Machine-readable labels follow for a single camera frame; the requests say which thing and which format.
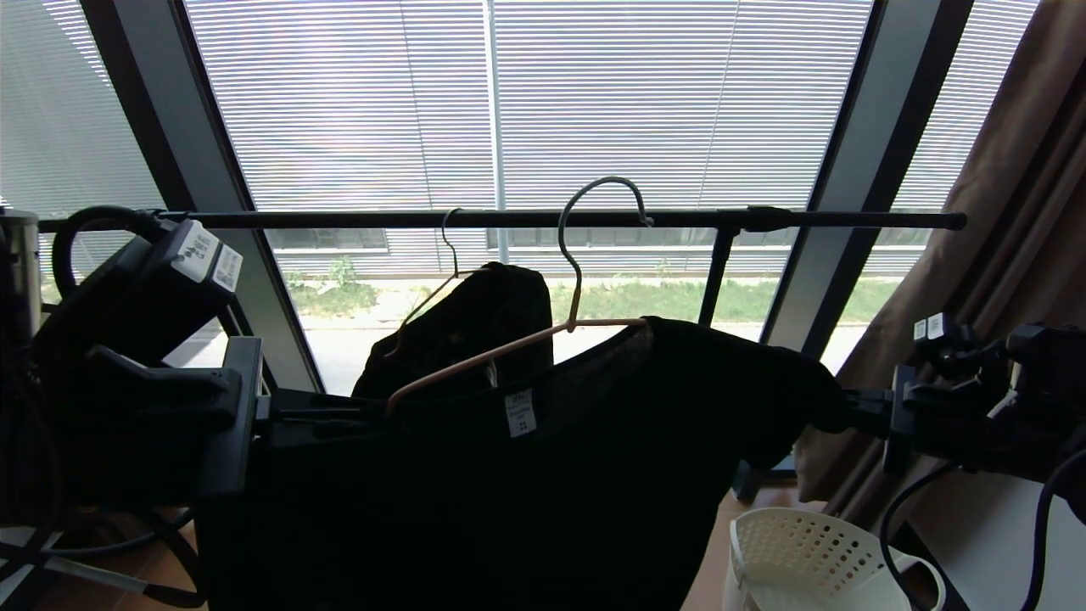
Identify black cable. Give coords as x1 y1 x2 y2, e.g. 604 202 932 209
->
876 458 964 611
1022 450 1086 611
51 205 175 298

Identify black clothes rack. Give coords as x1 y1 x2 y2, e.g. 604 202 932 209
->
38 206 968 340

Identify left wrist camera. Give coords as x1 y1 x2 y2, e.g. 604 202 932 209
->
81 219 247 340

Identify window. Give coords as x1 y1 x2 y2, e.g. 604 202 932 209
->
0 0 1044 400

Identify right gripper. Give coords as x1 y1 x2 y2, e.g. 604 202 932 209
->
882 365 1019 476

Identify beige curtain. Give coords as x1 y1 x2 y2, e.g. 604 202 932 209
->
793 0 1086 544

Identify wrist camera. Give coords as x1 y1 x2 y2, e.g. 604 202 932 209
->
910 312 977 378
81 219 247 340

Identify white laundry basket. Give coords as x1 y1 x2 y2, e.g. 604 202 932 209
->
721 507 947 611

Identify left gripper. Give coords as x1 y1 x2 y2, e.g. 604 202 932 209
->
81 337 266 499

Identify black pants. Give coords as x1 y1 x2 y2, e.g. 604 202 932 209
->
352 263 554 400

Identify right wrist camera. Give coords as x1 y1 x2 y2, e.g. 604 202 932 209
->
910 312 977 378

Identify black short-sleeved shirt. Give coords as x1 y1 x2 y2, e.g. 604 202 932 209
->
199 316 854 611

